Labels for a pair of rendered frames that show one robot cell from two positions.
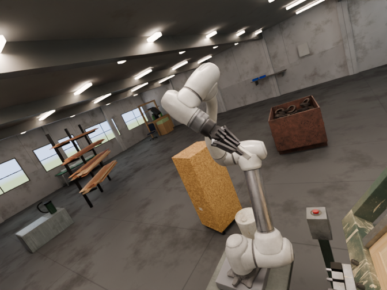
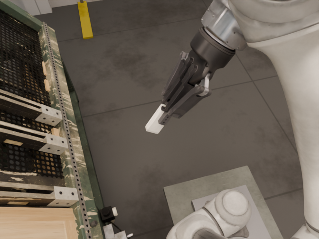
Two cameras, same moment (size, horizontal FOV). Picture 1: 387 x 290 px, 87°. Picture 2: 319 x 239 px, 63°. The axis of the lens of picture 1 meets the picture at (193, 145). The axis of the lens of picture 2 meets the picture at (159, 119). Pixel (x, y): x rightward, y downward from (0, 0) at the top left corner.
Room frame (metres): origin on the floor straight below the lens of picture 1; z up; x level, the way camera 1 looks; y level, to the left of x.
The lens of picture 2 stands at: (0.99, -0.43, 2.14)
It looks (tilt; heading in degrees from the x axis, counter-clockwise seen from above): 56 degrees down; 126
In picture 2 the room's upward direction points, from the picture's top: straight up
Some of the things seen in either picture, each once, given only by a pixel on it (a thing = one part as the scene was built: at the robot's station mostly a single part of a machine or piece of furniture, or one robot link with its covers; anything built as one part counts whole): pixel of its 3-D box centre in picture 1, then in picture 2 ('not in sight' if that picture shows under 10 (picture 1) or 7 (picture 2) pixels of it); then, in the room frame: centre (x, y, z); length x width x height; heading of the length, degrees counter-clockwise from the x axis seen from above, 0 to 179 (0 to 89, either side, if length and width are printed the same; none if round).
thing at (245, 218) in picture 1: (250, 223); not in sight; (2.14, -0.27, 0.24); 0.32 x 0.30 x 0.47; 141
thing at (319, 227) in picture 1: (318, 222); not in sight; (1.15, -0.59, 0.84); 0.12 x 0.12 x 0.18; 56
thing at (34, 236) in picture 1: (41, 220); not in sight; (4.81, 4.19, 0.47); 1.00 x 0.79 x 0.95; 140
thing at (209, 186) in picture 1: (209, 187); not in sight; (2.68, 0.02, 0.63); 0.50 x 0.42 x 1.25; 124
